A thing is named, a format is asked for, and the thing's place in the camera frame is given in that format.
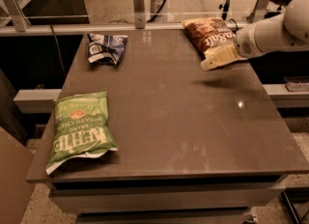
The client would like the grey table drawer base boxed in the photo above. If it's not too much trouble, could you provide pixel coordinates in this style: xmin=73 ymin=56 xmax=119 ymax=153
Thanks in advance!
xmin=49 ymin=182 xmax=285 ymax=224

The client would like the brown chip bag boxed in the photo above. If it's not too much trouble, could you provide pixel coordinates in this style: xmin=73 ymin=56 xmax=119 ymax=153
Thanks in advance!
xmin=182 ymin=17 xmax=235 ymax=52

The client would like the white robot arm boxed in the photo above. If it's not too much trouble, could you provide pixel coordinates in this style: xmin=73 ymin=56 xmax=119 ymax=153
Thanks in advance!
xmin=201 ymin=0 xmax=309 ymax=70

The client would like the middle metal bracket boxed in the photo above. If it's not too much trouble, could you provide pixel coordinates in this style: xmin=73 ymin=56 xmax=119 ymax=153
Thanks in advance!
xmin=133 ymin=0 xmax=146 ymax=29

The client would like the black cable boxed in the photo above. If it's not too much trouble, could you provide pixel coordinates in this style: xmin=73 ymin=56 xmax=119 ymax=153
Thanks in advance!
xmin=108 ymin=0 xmax=172 ymax=25

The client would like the metal rail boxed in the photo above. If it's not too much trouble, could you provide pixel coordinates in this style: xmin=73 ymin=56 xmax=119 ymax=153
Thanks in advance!
xmin=0 ymin=20 xmax=250 ymax=37

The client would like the black handled tool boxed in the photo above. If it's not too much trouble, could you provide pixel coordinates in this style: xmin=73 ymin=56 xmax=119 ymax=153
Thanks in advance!
xmin=219 ymin=0 xmax=231 ymax=20

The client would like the left metal bracket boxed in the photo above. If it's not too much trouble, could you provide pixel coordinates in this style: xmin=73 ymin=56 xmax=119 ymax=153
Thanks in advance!
xmin=2 ymin=0 xmax=30 ymax=32

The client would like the blue chip bag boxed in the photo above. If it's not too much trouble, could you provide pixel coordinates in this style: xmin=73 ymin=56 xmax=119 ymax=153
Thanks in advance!
xmin=87 ymin=34 xmax=127 ymax=67

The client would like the metal bracket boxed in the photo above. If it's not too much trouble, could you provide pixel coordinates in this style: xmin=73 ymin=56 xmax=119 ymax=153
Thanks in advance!
xmin=2 ymin=0 xmax=30 ymax=32
xmin=133 ymin=0 xmax=146 ymax=29
xmin=248 ymin=0 xmax=270 ymax=23

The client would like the right metal bracket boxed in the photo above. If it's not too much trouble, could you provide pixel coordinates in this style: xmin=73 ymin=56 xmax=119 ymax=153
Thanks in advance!
xmin=248 ymin=0 xmax=270 ymax=23

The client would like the green chip bag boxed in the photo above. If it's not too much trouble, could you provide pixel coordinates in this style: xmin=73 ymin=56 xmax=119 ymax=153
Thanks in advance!
xmin=45 ymin=92 xmax=118 ymax=175

